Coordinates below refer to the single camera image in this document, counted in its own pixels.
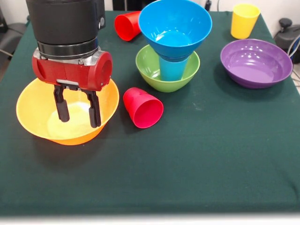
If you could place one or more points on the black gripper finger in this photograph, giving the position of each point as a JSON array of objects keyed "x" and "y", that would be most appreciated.
[
  {"x": 94, "y": 112},
  {"x": 62, "y": 107}
]

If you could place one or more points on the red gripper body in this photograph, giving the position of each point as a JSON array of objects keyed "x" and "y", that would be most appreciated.
[{"x": 75, "y": 73}]

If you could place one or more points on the large orange bowl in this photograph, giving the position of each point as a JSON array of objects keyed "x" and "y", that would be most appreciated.
[{"x": 35, "y": 112}]

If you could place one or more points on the short crimson cup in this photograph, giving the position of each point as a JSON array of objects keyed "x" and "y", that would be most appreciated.
[{"x": 145, "y": 112}]

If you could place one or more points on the green bowl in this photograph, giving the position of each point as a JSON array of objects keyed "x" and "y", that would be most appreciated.
[{"x": 145, "y": 68}]

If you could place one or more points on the tall red cup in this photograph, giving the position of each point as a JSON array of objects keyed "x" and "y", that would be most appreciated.
[{"x": 126, "y": 27}]

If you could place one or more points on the light blue cup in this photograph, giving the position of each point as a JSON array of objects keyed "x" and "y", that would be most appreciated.
[{"x": 172, "y": 71}]

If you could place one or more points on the small dark blue bowl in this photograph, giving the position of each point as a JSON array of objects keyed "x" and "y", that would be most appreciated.
[{"x": 173, "y": 59}]

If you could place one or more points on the light blue bowl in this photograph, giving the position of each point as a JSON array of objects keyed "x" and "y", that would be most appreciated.
[{"x": 175, "y": 23}]

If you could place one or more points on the purple bowl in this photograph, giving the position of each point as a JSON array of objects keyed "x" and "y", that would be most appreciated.
[{"x": 255, "y": 65}]

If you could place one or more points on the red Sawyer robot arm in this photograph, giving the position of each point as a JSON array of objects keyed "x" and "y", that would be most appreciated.
[{"x": 65, "y": 23}]

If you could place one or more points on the black office chair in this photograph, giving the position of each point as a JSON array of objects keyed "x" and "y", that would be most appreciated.
[
  {"x": 286, "y": 35},
  {"x": 11, "y": 35}
]

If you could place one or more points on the dark green tablecloth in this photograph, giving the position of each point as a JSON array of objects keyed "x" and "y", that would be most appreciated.
[{"x": 150, "y": 164}]

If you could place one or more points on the yellow cup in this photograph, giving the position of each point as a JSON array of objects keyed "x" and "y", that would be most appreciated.
[{"x": 243, "y": 23}]

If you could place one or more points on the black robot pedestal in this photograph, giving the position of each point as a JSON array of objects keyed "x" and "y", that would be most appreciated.
[{"x": 124, "y": 4}]

